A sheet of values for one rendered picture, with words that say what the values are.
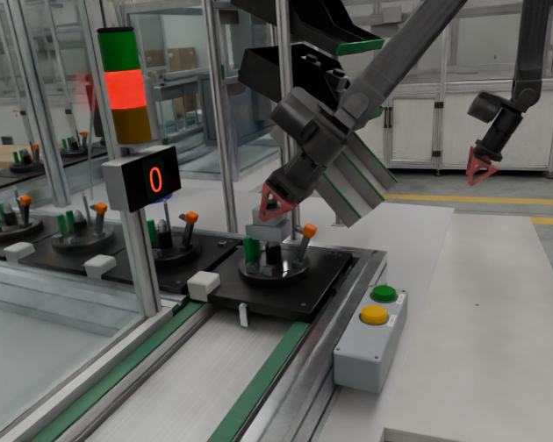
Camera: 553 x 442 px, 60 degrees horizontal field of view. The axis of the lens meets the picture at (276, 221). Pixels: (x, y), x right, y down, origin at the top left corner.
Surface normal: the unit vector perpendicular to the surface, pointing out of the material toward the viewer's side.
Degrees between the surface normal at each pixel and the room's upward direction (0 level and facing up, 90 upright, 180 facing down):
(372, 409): 0
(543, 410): 0
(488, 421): 0
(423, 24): 68
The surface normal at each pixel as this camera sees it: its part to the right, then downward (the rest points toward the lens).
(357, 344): -0.07, -0.93
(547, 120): -0.32, 0.36
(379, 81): -0.01, 0.04
